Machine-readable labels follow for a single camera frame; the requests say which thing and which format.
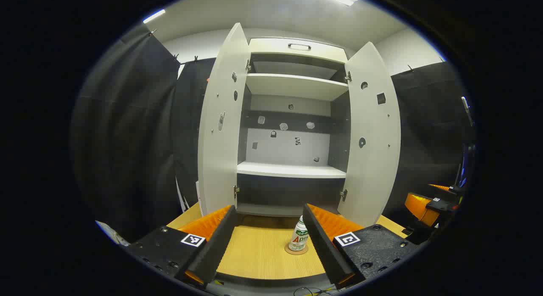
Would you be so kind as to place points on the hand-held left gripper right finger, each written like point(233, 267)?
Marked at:
point(324, 249)

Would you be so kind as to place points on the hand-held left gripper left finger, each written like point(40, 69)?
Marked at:
point(212, 249)

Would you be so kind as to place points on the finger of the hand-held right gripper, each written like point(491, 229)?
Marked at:
point(443, 188)
point(420, 207)

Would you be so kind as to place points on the white green-label drink bottle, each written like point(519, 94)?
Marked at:
point(298, 238)

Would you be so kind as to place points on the white cabinet door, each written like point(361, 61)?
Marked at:
point(220, 152)
point(373, 168)

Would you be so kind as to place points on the round cork coaster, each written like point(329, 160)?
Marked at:
point(297, 252)

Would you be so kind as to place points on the black backdrop cloth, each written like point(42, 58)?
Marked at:
point(428, 130)
point(127, 139)

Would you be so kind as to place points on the white cabinet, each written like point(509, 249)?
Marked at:
point(292, 86)

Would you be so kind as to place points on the white cabinet drawer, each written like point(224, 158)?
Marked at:
point(297, 50)

